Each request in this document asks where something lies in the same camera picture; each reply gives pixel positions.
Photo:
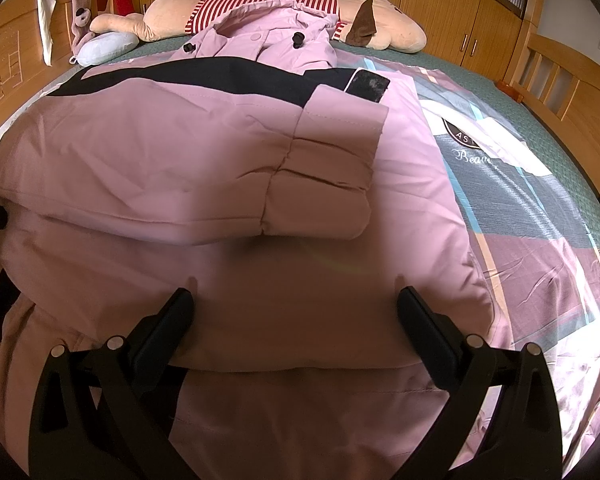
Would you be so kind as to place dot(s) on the small pink plush toy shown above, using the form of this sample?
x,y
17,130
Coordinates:
x,y
81,20

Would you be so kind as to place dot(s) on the wooden bed side board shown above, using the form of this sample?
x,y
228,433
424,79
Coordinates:
x,y
10,60

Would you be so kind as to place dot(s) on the large plush dog striped shirt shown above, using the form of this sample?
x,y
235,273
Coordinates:
x,y
170,12

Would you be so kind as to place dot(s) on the light purple neck pillow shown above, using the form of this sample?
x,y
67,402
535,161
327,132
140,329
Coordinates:
x,y
105,47

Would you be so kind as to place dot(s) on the plaid bed sheet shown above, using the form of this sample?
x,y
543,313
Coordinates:
x,y
530,220

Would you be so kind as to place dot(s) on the small brown wooden object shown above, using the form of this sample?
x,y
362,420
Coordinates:
x,y
511,91

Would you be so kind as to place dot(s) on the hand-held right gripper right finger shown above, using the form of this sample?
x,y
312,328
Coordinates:
x,y
416,316

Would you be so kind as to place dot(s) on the white hanging cloth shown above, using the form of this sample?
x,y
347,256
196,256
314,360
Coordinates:
x,y
47,5

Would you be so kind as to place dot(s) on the wooden slatted bed frame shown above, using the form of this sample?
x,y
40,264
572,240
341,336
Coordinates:
x,y
570,95

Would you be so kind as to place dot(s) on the pink hooded coat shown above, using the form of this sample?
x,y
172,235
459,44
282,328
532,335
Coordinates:
x,y
180,150

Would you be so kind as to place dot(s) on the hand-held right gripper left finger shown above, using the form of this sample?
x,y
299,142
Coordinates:
x,y
177,321

